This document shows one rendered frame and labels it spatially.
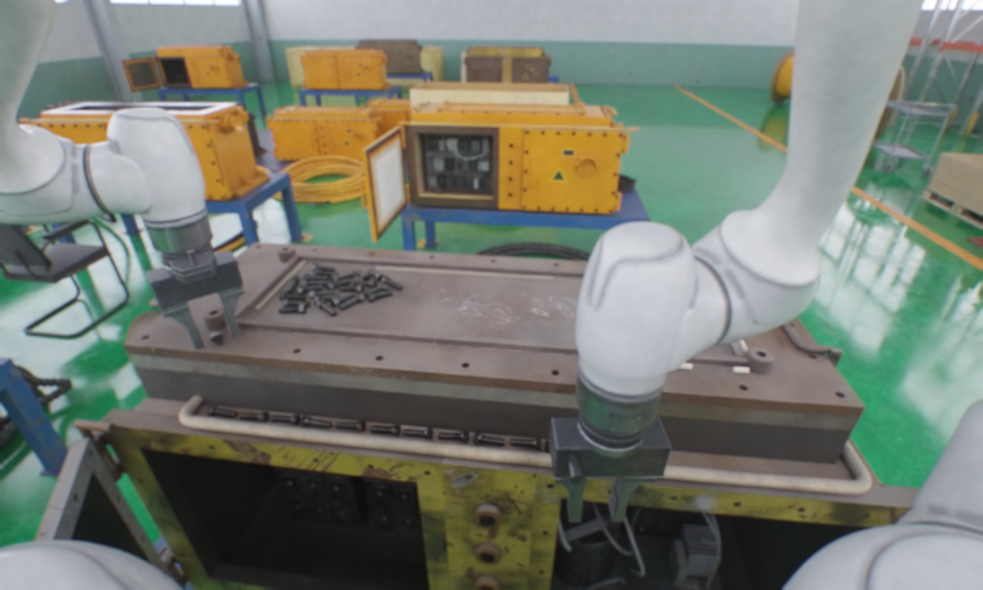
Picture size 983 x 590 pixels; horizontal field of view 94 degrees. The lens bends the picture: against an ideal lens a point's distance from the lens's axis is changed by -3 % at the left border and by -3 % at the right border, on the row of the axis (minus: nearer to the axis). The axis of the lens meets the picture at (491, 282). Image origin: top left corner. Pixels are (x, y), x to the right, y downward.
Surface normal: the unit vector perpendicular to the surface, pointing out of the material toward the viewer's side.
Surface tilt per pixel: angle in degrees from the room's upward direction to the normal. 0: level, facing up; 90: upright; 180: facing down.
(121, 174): 82
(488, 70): 90
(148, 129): 69
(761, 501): 90
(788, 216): 104
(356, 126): 90
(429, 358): 0
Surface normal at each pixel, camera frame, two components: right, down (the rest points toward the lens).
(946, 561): -0.08, -0.81
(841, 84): -0.37, 0.90
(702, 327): 0.52, 0.33
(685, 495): -0.12, 0.49
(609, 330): -0.61, 0.33
